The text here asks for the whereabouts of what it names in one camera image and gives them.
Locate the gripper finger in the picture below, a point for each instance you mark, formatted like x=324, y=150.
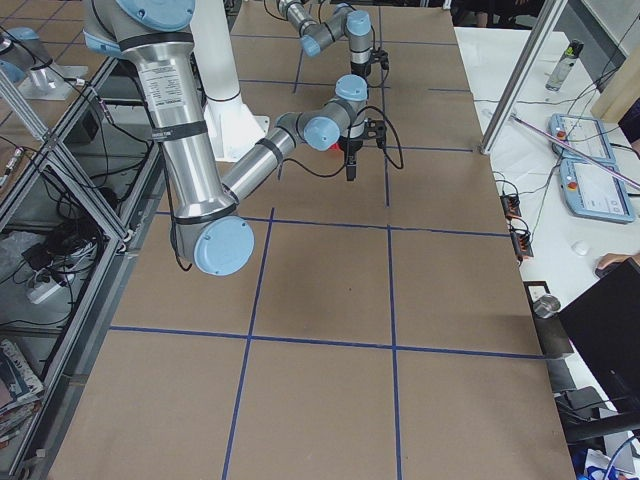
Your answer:
x=351, y=166

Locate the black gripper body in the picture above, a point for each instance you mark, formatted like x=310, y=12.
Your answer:
x=353, y=146

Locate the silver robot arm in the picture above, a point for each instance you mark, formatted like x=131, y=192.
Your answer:
x=155, y=36
x=316, y=35

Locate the person hand on table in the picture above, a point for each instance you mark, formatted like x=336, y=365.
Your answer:
x=615, y=258

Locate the orange black electronics box upper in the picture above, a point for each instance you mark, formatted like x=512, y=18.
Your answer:
x=511, y=205

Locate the orange black electronics box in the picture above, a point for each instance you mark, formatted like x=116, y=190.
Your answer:
x=521, y=242
x=511, y=205

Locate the orange black electronics box lower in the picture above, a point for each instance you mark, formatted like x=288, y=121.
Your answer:
x=521, y=242

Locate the upper teach pendant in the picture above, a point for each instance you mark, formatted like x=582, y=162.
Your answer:
x=586, y=134

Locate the teach pendant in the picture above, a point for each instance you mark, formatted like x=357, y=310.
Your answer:
x=591, y=193
x=586, y=134

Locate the metal cup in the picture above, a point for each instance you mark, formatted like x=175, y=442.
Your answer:
x=546, y=306

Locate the lower teach pendant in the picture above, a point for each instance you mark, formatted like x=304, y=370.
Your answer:
x=591, y=193

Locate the clear plastic bottle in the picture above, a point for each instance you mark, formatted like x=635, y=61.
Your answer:
x=564, y=65

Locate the black laptop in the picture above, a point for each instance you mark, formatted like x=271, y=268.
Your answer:
x=603, y=325

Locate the white power strip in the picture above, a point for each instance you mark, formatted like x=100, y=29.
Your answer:
x=43, y=291

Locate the magazine stack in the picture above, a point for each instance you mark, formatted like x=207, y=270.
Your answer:
x=21, y=391

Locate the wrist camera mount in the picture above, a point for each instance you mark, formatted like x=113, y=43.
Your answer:
x=376, y=130
x=380, y=56

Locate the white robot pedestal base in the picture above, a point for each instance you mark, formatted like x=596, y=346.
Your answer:
x=233, y=129

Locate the aluminium frame post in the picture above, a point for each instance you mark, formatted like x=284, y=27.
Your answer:
x=544, y=26

